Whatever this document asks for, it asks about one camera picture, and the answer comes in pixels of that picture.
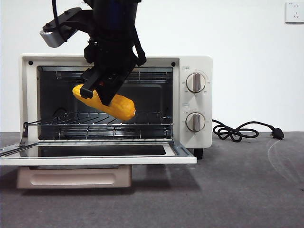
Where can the cream Toshiba toaster oven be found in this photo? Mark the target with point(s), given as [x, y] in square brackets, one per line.
[197, 64]

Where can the yellow corn cob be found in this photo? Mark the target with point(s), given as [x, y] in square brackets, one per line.
[121, 107]

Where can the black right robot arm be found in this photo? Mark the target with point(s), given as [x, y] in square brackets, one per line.
[114, 19]

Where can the cream temperature knob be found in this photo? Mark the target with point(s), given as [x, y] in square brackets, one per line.
[196, 82]

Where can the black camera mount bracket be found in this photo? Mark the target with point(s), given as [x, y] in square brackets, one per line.
[71, 16]

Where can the cream timer knob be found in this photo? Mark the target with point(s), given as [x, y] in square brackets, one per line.
[195, 122]

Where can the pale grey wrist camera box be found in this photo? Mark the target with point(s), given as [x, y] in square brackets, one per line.
[51, 39]

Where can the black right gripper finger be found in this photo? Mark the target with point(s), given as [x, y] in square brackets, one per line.
[91, 82]
[111, 90]

